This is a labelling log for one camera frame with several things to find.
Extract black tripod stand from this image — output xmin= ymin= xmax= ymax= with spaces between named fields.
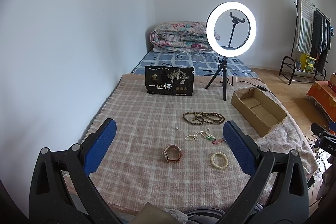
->
xmin=204 ymin=56 xmax=228 ymax=102

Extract black ring light cable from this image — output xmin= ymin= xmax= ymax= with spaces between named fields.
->
xmin=226 ymin=74 xmax=271 ymax=96

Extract black snack bag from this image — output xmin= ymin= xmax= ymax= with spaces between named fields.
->
xmin=145 ymin=66 xmax=195 ymax=96

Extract cream bead bracelet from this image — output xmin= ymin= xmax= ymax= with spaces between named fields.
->
xmin=210 ymin=151 xmax=228 ymax=169

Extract yellow green box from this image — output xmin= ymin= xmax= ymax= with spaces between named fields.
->
xmin=300 ymin=53 xmax=315 ymax=72

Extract striped white towel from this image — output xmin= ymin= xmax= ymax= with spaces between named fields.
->
xmin=294 ymin=0 xmax=314 ymax=55

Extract white pearl necklace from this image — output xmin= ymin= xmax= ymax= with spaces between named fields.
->
xmin=184 ymin=128 xmax=211 ymax=142

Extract folded floral quilt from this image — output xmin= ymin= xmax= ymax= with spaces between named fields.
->
xmin=150 ymin=21 xmax=213 ymax=52

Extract orange cloth covered table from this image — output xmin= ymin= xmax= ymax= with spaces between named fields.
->
xmin=306 ymin=81 xmax=336 ymax=122

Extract brown wooden bead necklace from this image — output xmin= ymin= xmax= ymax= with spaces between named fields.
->
xmin=182 ymin=111 xmax=226 ymax=126

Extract dark hanging clothes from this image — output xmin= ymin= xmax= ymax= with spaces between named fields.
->
xmin=310 ymin=10 xmax=331 ymax=73

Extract blue patterned bed sheet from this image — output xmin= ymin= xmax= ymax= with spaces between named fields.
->
xmin=131 ymin=51 xmax=257 ymax=78

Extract pink plaid blanket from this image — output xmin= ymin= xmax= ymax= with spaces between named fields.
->
xmin=89 ymin=75 xmax=318 ymax=214

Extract black phone holder gooseneck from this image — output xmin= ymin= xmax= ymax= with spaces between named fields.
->
xmin=227 ymin=12 xmax=245 ymax=48

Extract brown cardboard box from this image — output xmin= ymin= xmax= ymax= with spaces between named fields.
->
xmin=231 ymin=88 xmax=287 ymax=137

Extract green jade pendant red cord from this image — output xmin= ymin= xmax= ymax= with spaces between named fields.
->
xmin=205 ymin=135 xmax=224 ymax=144

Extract white ring light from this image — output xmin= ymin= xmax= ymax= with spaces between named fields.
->
xmin=206 ymin=2 xmax=257 ymax=57

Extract black clothes rack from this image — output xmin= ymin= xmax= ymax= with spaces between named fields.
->
xmin=278 ymin=0 xmax=334 ymax=84

